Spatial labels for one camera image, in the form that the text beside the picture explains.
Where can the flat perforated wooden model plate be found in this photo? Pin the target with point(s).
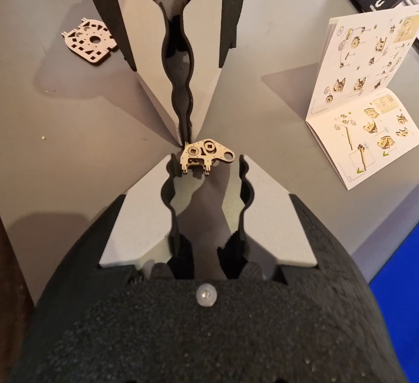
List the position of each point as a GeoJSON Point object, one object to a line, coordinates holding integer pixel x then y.
{"type": "Point", "coordinates": [86, 41]}

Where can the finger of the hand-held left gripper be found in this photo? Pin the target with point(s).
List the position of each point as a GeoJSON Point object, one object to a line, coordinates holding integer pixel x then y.
{"type": "Point", "coordinates": [204, 39]}
{"type": "Point", "coordinates": [144, 46]}

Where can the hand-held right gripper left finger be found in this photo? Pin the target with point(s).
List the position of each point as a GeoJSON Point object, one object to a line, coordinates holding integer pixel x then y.
{"type": "Point", "coordinates": [140, 222]}

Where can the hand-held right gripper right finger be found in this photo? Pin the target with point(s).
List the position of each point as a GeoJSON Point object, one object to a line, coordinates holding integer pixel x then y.
{"type": "Point", "coordinates": [275, 222]}

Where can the small wooden model assembly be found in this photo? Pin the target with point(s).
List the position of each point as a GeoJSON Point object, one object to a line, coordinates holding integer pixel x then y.
{"type": "Point", "coordinates": [203, 155]}

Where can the blue box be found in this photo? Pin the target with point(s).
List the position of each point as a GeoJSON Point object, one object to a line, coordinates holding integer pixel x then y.
{"type": "Point", "coordinates": [399, 307]}

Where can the white instruction booklet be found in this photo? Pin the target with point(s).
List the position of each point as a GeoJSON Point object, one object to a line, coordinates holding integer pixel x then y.
{"type": "Point", "coordinates": [370, 101]}

